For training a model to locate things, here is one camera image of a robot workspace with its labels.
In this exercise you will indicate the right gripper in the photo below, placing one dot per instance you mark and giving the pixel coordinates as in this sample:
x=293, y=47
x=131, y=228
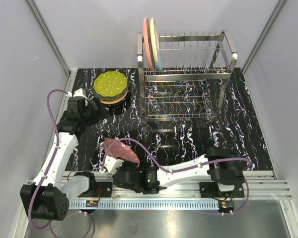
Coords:
x=127, y=163

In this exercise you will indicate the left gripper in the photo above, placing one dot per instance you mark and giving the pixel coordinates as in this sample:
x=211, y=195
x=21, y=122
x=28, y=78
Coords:
x=101, y=111

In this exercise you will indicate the pink dotted scalloped plate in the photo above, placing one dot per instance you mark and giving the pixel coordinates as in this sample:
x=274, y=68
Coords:
x=117, y=149

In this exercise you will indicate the cream and blue plate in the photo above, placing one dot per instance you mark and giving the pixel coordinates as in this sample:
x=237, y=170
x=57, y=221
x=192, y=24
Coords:
x=155, y=44

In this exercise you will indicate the cream and pink plate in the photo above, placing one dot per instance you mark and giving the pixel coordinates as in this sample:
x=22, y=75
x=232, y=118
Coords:
x=146, y=37

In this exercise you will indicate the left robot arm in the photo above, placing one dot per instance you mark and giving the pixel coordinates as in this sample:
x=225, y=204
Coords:
x=47, y=198

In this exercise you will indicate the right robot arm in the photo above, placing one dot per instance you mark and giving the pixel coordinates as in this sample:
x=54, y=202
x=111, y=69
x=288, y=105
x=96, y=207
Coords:
x=220, y=165

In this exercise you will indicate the steel dish rack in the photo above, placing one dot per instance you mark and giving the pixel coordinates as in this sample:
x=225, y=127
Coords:
x=192, y=83

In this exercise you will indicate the tan yellow plate in stack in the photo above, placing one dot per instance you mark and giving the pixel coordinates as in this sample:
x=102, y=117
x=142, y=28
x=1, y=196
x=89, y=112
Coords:
x=110, y=102

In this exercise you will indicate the teal plate in stack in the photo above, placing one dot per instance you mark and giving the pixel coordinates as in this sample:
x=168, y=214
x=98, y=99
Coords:
x=121, y=94

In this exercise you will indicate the black striped bottom plate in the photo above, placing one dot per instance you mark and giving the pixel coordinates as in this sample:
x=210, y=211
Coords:
x=121, y=107

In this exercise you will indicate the green dotted scalloped plate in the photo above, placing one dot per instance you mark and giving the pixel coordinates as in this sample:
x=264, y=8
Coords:
x=110, y=84

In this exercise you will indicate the black marble mat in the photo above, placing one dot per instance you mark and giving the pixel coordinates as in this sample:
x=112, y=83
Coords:
x=168, y=143

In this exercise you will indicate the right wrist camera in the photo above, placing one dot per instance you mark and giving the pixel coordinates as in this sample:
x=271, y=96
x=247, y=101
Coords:
x=111, y=165

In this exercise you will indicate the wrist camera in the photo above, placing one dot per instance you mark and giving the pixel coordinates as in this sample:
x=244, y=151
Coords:
x=77, y=93
x=111, y=165

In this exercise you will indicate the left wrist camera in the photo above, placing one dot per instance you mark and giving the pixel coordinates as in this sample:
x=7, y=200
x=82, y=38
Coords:
x=77, y=93

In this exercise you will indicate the slotted cable duct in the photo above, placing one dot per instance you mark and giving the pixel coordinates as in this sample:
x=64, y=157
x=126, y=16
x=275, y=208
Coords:
x=145, y=205

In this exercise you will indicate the left aluminium frame post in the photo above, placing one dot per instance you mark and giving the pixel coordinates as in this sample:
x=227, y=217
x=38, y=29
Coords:
x=48, y=36

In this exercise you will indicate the aluminium frame post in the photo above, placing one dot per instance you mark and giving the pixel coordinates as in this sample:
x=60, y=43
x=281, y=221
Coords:
x=262, y=36
x=48, y=36

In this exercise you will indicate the aluminium mounting rail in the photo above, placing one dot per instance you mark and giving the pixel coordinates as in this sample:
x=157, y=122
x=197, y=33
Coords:
x=262, y=185

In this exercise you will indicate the right aluminium frame post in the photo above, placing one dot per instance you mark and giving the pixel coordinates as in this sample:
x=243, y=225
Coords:
x=262, y=36

